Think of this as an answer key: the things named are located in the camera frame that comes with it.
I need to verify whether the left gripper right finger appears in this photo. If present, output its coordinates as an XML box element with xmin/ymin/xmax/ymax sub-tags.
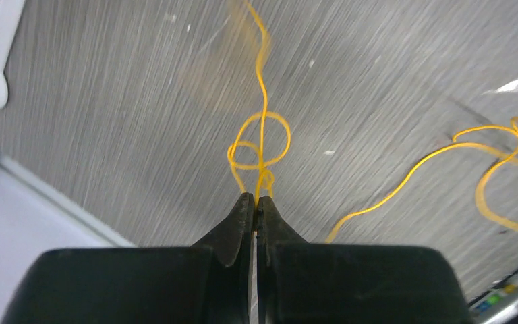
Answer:
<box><xmin>256</xmin><ymin>196</ymin><xmax>471</xmax><ymax>323</ymax></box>

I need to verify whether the aluminium frame rail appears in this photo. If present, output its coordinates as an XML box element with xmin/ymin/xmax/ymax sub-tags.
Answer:
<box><xmin>469</xmin><ymin>269</ymin><xmax>518</xmax><ymax>323</ymax></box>

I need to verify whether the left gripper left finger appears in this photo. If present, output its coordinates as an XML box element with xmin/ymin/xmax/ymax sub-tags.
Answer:
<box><xmin>3</xmin><ymin>193</ymin><xmax>254</xmax><ymax>323</ymax></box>

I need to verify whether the yellow cable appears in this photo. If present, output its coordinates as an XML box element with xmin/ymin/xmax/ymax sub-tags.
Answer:
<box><xmin>324</xmin><ymin>117</ymin><xmax>518</xmax><ymax>244</ymax></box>
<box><xmin>227</xmin><ymin>0</ymin><xmax>292</xmax><ymax>207</ymax></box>

